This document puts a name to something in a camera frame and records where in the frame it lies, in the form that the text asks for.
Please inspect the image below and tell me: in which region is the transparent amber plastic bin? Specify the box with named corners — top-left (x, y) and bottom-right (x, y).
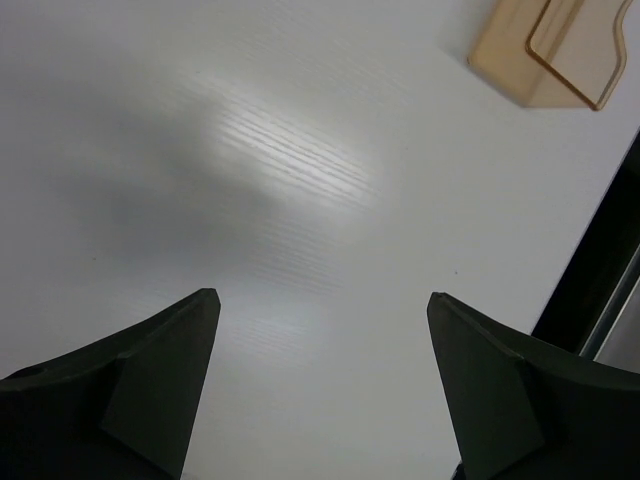
top-left (467, 0), bottom-right (632, 111)

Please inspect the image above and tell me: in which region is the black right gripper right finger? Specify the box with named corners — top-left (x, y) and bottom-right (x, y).
top-left (427, 293), bottom-right (639, 479)

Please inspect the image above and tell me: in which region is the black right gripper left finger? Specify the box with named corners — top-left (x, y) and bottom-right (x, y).
top-left (1, 288), bottom-right (221, 479)

